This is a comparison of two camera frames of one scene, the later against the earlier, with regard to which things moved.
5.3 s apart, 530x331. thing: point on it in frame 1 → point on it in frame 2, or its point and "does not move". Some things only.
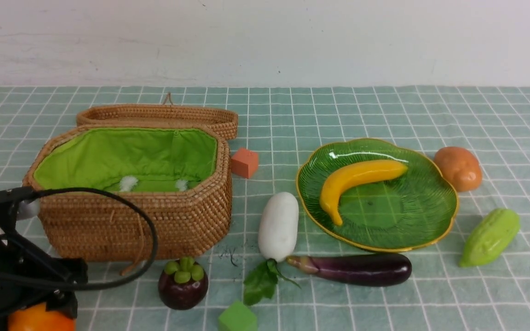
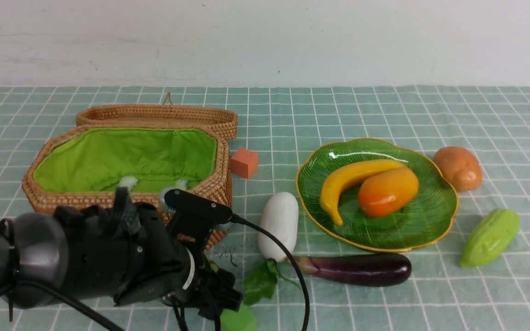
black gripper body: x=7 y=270 → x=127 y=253
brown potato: x=460 y=166 does not move
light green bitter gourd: x=490 y=237 does not move
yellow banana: x=332 y=188 does not move
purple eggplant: x=365 y=269 does not move
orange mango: x=35 y=317 → x=385 y=192
